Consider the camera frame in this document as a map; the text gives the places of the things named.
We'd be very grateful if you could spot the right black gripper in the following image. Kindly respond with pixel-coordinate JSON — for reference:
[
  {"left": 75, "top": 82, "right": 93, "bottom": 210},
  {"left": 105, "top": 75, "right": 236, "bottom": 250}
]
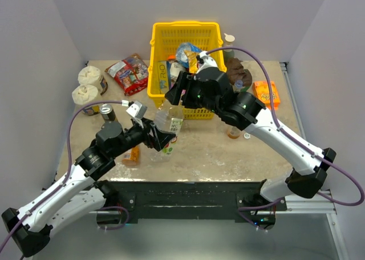
[{"left": 164, "top": 70, "right": 221, "bottom": 115}]

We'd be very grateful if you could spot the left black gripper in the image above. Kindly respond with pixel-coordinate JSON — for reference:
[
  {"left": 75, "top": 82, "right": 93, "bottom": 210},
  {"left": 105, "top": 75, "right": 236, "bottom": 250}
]
[{"left": 111, "top": 116, "right": 176, "bottom": 158}]

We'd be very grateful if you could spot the green soap dispenser bottle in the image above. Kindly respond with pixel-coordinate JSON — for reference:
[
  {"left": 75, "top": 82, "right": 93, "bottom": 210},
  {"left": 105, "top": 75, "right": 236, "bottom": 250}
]
[{"left": 223, "top": 33, "right": 235, "bottom": 62}]

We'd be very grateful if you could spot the crushed clear plastic bottle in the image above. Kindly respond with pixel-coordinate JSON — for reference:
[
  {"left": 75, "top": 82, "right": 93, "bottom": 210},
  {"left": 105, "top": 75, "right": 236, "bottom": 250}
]
[{"left": 233, "top": 79, "right": 244, "bottom": 92}]

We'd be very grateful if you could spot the yellow Lays chips bag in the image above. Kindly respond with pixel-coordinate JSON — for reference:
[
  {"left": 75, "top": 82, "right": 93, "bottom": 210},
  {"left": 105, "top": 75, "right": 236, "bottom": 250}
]
[{"left": 184, "top": 50, "right": 200, "bottom": 74}]

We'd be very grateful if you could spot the orange snack box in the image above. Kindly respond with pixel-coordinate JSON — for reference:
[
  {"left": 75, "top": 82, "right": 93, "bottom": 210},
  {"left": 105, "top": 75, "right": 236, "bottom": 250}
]
[{"left": 253, "top": 81, "right": 281, "bottom": 110}]

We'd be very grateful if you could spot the black drink can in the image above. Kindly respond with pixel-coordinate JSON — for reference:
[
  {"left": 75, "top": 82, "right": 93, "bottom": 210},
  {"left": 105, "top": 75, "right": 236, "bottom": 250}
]
[{"left": 99, "top": 104, "right": 117, "bottom": 122}]

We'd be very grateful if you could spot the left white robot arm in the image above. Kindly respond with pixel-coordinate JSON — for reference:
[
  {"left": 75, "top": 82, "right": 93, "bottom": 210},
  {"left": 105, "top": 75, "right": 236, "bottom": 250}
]
[{"left": 1, "top": 119, "right": 176, "bottom": 257}]

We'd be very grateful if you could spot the rear toilet paper roll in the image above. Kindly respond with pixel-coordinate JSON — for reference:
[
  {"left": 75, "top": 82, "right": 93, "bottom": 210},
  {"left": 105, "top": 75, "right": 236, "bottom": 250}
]
[{"left": 78, "top": 66, "right": 108, "bottom": 95}]

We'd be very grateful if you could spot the aluminium frame rail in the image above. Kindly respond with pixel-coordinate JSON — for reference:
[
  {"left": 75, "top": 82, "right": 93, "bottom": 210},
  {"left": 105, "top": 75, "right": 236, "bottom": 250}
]
[{"left": 280, "top": 63, "right": 348, "bottom": 259}]

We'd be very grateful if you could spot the clear water bottle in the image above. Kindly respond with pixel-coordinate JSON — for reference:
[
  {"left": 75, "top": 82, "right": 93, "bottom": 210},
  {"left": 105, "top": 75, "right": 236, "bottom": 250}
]
[{"left": 151, "top": 100, "right": 184, "bottom": 162}]

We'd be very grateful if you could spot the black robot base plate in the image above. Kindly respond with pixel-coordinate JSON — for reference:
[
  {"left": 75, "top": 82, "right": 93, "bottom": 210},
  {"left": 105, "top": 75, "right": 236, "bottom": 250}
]
[{"left": 92, "top": 180, "right": 286, "bottom": 229}]

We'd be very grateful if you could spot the blue plastic bag in basket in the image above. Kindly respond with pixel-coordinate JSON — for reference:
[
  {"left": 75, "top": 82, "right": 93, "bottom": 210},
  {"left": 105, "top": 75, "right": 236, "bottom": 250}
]
[{"left": 175, "top": 42, "right": 202, "bottom": 68}]

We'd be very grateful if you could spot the small orange juice bottle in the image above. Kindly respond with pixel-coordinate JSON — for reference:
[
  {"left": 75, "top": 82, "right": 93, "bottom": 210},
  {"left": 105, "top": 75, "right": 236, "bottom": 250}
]
[{"left": 121, "top": 145, "right": 140, "bottom": 166}]

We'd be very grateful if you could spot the front toilet paper roll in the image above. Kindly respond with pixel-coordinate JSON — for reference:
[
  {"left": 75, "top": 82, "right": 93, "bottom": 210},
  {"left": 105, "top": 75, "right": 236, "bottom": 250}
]
[{"left": 72, "top": 84, "right": 102, "bottom": 116}]

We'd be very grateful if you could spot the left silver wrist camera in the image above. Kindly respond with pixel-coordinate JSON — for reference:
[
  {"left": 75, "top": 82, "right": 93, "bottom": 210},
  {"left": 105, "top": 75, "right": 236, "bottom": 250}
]
[{"left": 126, "top": 101, "right": 147, "bottom": 120}]

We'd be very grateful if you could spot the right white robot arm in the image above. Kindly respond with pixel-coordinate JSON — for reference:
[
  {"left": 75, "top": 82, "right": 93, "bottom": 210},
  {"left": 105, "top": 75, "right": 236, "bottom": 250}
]
[{"left": 165, "top": 67, "right": 336, "bottom": 210}]

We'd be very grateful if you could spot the blue RIO box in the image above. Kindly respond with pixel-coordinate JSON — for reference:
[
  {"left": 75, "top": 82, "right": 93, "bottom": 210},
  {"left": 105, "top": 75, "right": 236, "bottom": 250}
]
[{"left": 157, "top": 60, "right": 172, "bottom": 94}]

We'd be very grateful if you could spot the orange label tea bottle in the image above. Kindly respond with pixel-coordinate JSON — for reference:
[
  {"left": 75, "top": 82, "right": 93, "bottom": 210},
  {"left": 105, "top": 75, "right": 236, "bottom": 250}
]
[{"left": 226, "top": 127, "right": 242, "bottom": 139}]

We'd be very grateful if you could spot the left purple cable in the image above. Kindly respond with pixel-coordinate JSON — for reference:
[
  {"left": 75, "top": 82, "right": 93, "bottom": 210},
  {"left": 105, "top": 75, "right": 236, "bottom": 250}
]
[{"left": 0, "top": 100, "right": 132, "bottom": 260}]

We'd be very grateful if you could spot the toilet paper roll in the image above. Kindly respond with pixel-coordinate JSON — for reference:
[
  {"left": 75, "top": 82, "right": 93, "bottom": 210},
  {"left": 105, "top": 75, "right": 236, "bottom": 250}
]
[
  {"left": 78, "top": 66, "right": 108, "bottom": 95},
  {"left": 72, "top": 84, "right": 102, "bottom": 116}
]

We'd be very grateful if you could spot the white paper roll in basket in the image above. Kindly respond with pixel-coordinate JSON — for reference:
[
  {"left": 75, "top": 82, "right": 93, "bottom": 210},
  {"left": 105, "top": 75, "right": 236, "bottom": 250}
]
[{"left": 169, "top": 62, "right": 186, "bottom": 82}]

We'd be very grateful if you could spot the red snack bag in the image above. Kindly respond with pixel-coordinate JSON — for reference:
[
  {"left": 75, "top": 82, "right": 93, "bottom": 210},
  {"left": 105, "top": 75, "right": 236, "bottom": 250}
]
[{"left": 104, "top": 54, "right": 149, "bottom": 96}]

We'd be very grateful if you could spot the yellow plastic basket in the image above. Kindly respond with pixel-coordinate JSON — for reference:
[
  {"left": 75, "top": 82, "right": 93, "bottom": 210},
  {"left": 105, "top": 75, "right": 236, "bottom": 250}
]
[{"left": 147, "top": 21, "right": 224, "bottom": 108}]

